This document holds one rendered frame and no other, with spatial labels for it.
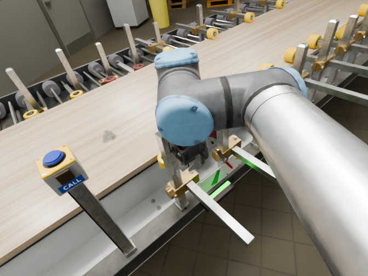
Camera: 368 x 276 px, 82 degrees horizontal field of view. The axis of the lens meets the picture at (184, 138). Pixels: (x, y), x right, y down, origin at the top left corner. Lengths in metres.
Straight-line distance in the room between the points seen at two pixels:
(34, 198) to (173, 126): 0.75
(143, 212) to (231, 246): 0.75
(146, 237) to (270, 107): 0.75
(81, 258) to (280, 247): 1.18
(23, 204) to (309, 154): 0.94
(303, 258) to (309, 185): 1.48
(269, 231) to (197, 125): 1.42
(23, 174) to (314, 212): 1.07
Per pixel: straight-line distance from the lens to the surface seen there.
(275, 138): 0.25
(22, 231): 0.93
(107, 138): 1.03
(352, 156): 0.21
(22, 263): 1.06
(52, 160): 0.51
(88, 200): 0.61
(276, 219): 1.73
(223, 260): 1.58
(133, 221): 1.06
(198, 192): 0.79
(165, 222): 0.93
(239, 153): 0.89
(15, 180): 1.12
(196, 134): 0.34
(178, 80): 0.37
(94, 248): 1.09
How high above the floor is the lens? 1.52
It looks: 43 degrees down
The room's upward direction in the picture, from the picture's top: 11 degrees counter-clockwise
